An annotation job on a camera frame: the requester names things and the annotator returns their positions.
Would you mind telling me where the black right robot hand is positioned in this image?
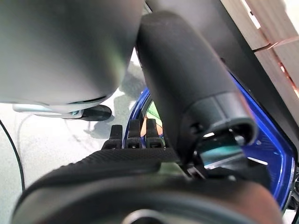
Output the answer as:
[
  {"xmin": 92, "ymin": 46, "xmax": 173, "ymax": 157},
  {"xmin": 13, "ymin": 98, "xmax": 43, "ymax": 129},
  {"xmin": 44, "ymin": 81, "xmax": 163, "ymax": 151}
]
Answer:
[{"xmin": 11, "ymin": 10, "xmax": 285, "ymax": 224}]

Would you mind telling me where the blue plastic basket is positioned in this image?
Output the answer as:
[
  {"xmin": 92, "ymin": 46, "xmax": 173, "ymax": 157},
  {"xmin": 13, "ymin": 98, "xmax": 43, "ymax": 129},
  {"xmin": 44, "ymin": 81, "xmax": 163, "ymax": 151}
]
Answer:
[{"xmin": 123, "ymin": 73, "xmax": 295, "ymax": 212}]

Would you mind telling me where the green leafy vegetable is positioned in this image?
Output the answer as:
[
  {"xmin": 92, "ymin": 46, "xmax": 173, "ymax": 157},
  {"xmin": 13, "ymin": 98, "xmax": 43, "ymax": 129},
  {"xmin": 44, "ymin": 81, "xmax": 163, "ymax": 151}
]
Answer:
[{"xmin": 145, "ymin": 101, "xmax": 160, "ymax": 120}]

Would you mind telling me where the wooden crate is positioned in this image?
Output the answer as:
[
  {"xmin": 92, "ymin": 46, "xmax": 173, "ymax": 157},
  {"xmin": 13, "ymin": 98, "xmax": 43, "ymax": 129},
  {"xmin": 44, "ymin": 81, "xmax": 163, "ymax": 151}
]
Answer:
[{"xmin": 221, "ymin": 0, "xmax": 299, "ymax": 122}]

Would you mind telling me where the grey and black robot foot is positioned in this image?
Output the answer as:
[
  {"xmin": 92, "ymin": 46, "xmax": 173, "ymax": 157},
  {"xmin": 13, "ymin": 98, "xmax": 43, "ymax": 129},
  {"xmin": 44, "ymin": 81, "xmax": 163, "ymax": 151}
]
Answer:
[{"xmin": 13, "ymin": 104, "xmax": 113, "ymax": 121}]

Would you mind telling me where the grey robot leg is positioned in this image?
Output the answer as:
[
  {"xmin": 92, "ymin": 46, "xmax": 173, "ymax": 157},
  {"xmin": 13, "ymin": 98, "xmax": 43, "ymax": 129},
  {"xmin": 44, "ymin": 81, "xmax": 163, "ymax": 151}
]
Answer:
[{"xmin": 0, "ymin": 0, "xmax": 145, "ymax": 106}]

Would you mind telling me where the thin black cable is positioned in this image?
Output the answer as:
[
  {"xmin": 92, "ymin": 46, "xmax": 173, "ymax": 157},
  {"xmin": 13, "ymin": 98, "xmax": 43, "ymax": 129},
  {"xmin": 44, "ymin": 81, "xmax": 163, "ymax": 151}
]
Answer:
[{"xmin": 0, "ymin": 119, "xmax": 26, "ymax": 194}]

